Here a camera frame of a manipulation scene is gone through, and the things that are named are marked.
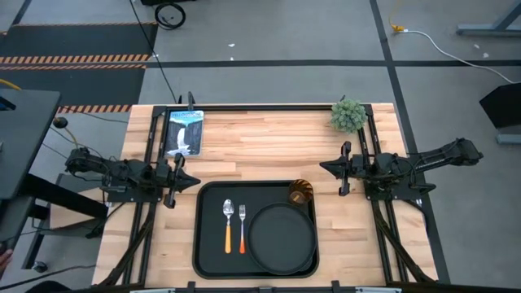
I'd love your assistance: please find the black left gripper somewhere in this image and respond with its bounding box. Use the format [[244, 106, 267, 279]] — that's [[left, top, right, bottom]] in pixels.
[[155, 152, 202, 209]]

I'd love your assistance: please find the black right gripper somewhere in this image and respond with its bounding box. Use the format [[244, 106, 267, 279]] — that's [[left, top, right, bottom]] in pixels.
[[319, 140, 376, 198]]

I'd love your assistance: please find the amber ribbed glass cup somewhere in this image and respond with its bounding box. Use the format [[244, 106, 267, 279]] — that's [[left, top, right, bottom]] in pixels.
[[287, 178, 315, 206]]

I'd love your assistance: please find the spoon with yellow-orange handle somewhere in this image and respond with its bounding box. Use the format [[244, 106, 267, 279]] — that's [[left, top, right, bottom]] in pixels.
[[221, 199, 235, 255]]

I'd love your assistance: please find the fork with red-orange handle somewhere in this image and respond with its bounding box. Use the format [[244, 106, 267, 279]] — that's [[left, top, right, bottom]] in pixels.
[[238, 203, 247, 255]]

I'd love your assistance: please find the black round plate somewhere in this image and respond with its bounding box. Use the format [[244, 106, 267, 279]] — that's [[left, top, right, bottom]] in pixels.
[[247, 202, 318, 276]]

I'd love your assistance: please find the black rectangular tray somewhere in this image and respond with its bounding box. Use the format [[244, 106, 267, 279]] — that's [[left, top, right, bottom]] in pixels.
[[191, 180, 320, 280]]

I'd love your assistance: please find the blue picture card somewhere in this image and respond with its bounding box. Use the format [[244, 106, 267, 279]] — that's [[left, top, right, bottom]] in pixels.
[[164, 110, 205, 157]]

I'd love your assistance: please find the small green potted plant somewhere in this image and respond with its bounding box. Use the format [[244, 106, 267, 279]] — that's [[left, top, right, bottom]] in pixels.
[[329, 98, 368, 133]]

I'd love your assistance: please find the black desk stand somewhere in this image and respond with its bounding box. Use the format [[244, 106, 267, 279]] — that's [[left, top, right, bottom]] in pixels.
[[20, 173, 109, 270]]

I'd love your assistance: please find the black hazard-striped floor mat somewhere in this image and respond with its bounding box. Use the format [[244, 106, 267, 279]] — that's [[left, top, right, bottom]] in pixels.
[[0, 64, 147, 114], [0, 22, 159, 65]]

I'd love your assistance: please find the dark grey desk top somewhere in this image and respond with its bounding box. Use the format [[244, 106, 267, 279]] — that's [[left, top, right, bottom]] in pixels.
[[0, 88, 62, 200]]

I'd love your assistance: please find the black box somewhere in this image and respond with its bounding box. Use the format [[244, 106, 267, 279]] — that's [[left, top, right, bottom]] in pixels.
[[479, 82, 521, 129]]

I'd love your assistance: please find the grey metal table leg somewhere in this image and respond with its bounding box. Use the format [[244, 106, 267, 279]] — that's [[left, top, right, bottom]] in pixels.
[[455, 0, 521, 37]]

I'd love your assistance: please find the long black floor cable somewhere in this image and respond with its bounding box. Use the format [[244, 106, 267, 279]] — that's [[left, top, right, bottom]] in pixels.
[[129, 0, 179, 103]]

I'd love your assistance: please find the yellow cable plug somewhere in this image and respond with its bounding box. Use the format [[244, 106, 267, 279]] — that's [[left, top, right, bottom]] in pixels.
[[388, 0, 407, 33]]

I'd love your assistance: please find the white floor cable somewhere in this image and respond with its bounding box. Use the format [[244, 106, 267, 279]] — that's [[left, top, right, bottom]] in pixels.
[[404, 28, 521, 85]]

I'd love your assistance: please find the thin black floor cable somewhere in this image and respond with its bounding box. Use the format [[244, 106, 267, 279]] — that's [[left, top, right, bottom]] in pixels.
[[0, 264, 97, 291]]

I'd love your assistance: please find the black coiled cable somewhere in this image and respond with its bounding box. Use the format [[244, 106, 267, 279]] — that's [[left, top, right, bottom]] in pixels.
[[154, 2, 187, 30]]

